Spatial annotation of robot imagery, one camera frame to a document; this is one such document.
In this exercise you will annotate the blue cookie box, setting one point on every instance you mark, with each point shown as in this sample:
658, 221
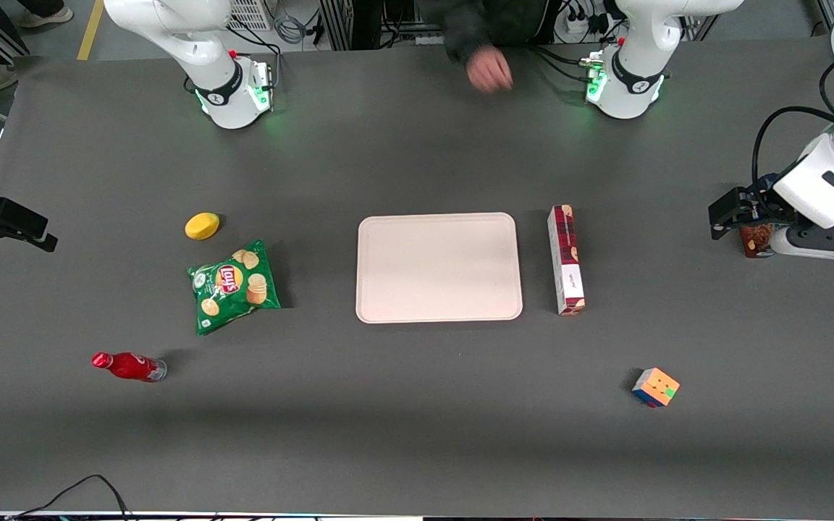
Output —
756, 242

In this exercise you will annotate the white perforated box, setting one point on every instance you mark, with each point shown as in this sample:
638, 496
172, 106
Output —
250, 13

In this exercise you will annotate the green chips bag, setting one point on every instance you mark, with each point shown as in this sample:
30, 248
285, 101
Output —
232, 289

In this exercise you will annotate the yellow lemon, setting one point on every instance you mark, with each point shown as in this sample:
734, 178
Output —
202, 226

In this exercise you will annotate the colourful puzzle cube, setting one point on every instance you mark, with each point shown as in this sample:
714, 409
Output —
656, 387

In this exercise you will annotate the red soda bottle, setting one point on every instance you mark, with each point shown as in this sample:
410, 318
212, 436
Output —
131, 366

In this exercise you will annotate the dark sleeved forearm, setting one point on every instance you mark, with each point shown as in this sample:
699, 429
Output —
475, 25

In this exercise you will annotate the beige plastic tray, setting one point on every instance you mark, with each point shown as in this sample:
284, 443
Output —
431, 268

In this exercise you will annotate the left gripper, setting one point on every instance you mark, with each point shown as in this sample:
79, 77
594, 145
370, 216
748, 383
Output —
756, 203

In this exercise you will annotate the white power strip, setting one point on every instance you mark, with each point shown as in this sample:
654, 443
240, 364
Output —
585, 23

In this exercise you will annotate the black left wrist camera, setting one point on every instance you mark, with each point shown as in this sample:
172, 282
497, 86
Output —
732, 210

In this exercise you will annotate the person's bare hand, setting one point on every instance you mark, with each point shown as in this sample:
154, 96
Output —
489, 71

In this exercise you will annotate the red cookie box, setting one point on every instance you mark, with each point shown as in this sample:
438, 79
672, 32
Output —
566, 260

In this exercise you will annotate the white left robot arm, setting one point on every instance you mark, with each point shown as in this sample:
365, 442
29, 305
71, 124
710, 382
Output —
630, 87

